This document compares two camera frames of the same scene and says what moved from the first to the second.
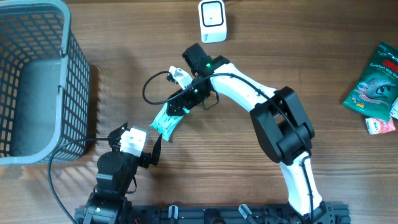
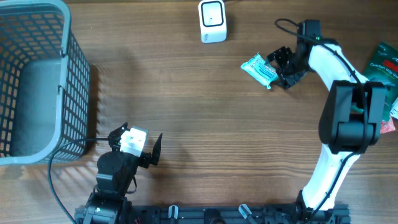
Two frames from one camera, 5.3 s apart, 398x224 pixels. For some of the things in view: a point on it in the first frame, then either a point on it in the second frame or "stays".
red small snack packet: x=376 y=126 stays
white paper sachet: x=393 y=111 stays
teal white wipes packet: x=165 y=123 to x=260 y=70
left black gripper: x=147 y=158 stays
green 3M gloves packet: x=374 y=91 stays
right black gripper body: x=192 y=96 to x=287 y=68
